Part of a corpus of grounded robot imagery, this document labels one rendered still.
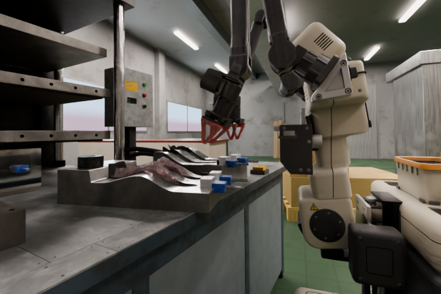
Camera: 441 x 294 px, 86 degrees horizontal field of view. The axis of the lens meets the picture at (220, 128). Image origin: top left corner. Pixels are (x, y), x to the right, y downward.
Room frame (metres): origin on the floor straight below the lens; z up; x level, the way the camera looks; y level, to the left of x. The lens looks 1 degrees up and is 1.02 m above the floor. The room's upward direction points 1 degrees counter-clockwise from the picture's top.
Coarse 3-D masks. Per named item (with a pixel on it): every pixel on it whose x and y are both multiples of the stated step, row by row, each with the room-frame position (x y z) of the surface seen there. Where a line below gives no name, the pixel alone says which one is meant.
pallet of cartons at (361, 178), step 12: (312, 156) 2.67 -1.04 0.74; (348, 168) 3.32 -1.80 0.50; (360, 168) 3.31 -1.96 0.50; (372, 168) 3.30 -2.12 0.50; (288, 180) 2.85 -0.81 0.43; (300, 180) 2.68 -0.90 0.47; (360, 180) 2.62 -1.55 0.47; (372, 180) 2.60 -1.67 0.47; (396, 180) 2.56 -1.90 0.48; (288, 192) 2.86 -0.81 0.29; (360, 192) 2.62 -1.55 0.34; (288, 204) 2.88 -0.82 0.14; (288, 216) 2.69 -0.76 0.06
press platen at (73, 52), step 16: (0, 16) 0.99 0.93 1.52; (0, 32) 1.07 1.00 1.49; (16, 32) 1.07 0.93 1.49; (32, 32) 1.09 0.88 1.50; (48, 32) 1.15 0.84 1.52; (0, 48) 1.26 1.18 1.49; (16, 48) 1.26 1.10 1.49; (32, 48) 1.27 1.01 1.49; (48, 48) 1.27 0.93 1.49; (64, 48) 1.27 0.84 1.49; (80, 48) 1.29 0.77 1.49; (96, 48) 1.37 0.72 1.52; (16, 64) 1.56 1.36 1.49; (32, 64) 1.57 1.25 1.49; (48, 64) 1.57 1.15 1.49; (64, 64) 1.57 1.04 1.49
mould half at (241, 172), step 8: (160, 152) 1.11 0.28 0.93; (168, 152) 1.12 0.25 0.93; (184, 152) 1.20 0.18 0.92; (200, 152) 1.30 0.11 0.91; (176, 160) 1.07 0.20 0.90; (192, 160) 1.14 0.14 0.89; (200, 160) 1.17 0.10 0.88; (192, 168) 1.02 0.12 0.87; (200, 168) 1.00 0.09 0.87; (208, 168) 0.98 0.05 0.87; (216, 168) 0.96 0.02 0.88; (224, 168) 0.97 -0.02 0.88; (232, 168) 1.03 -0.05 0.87; (240, 168) 1.10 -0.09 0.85; (232, 176) 1.03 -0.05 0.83; (240, 176) 1.10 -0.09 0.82
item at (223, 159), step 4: (224, 156) 1.03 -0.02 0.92; (228, 156) 1.03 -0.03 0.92; (220, 160) 1.00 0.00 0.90; (224, 160) 0.99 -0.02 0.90; (228, 160) 0.99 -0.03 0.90; (232, 160) 0.99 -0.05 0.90; (236, 160) 1.00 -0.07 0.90; (228, 164) 0.98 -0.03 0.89; (232, 164) 0.98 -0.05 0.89; (236, 164) 0.98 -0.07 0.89; (240, 164) 0.98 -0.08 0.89; (244, 164) 0.97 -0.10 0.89; (248, 164) 0.97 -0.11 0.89
